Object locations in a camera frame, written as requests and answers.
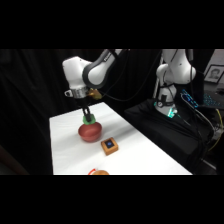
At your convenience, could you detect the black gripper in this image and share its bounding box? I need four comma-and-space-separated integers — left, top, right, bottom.
79, 97, 95, 123

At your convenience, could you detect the green triangle block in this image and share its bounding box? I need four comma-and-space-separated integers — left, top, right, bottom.
81, 113, 98, 125

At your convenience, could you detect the pink bowl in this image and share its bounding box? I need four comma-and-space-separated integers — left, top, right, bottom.
77, 121, 103, 143

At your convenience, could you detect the orange block with blue square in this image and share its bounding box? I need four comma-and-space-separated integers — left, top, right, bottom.
100, 136, 120, 157

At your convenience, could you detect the black curtain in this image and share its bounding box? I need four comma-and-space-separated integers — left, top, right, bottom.
0, 49, 161, 176

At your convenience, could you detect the orange round toy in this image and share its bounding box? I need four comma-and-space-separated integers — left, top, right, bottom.
92, 169, 110, 176

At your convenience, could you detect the black covered robot stand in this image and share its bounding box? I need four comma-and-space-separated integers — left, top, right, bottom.
123, 99, 216, 176

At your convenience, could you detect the blue lit device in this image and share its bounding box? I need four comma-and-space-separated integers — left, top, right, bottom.
180, 89, 201, 110

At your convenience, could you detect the teal lit keyboard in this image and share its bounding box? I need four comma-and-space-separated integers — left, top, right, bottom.
199, 93, 224, 110

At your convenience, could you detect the framed portrait picture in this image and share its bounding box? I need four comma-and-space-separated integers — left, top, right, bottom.
203, 64, 224, 84

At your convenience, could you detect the yellowish wrist camera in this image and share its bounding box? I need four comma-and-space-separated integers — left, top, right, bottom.
87, 87, 103, 101

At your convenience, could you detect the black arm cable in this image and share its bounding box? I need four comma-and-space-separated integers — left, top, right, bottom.
99, 49, 164, 102

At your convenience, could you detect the yellow cable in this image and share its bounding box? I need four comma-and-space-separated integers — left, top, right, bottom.
207, 108, 224, 152

